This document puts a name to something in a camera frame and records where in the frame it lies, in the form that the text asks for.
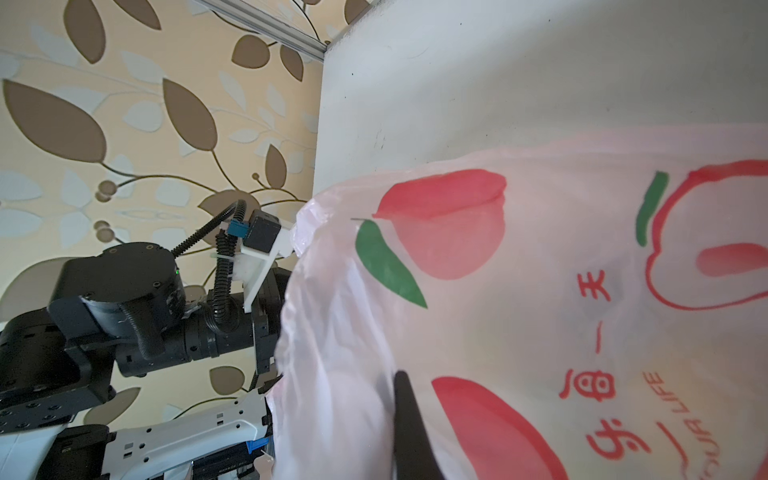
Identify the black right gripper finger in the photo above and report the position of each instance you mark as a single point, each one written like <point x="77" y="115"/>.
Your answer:
<point x="413" y="456"/>

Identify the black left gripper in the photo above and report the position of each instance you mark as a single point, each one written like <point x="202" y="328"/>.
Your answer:
<point x="192" y="339"/>

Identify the pink plastic bag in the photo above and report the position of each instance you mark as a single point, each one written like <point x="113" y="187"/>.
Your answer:
<point x="589" y="310"/>

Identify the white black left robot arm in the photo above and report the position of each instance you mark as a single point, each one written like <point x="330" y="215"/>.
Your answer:
<point x="126" y="310"/>

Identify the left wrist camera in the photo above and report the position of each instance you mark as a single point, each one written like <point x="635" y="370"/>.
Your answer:
<point x="263" y="233"/>

